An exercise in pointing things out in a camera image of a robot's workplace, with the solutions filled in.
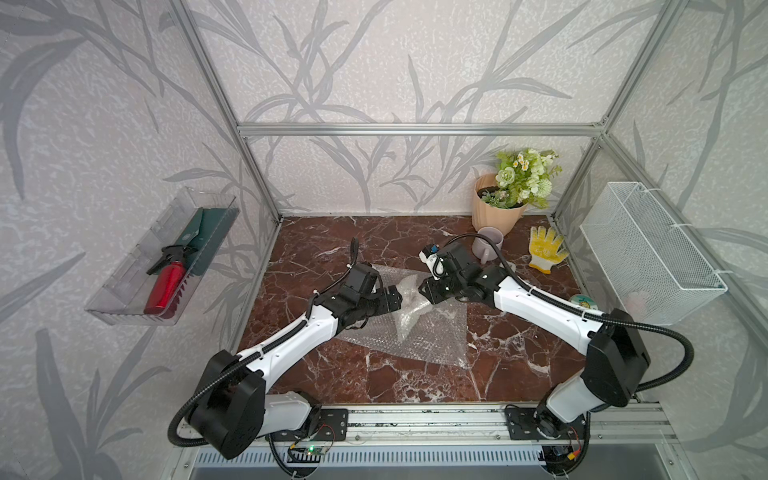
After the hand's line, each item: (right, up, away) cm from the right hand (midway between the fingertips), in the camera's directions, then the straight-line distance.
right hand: (421, 286), depth 83 cm
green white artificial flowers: (+34, +33, +12) cm, 49 cm away
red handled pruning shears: (-54, +6, -22) cm, 59 cm away
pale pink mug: (+22, +10, +19) cm, 31 cm away
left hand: (-8, -5, +1) cm, 9 cm away
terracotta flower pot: (+24, +22, +21) cm, 38 cm away
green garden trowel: (-54, +15, -10) cm, 57 cm away
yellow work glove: (+47, +10, +26) cm, 55 cm away
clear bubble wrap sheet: (-2, -6, +4) cm, 7 cm away
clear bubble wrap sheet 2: (-1, -14, +6) cm, 15 cm away
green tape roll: (+48, -5, +4) cm, 49 cm away
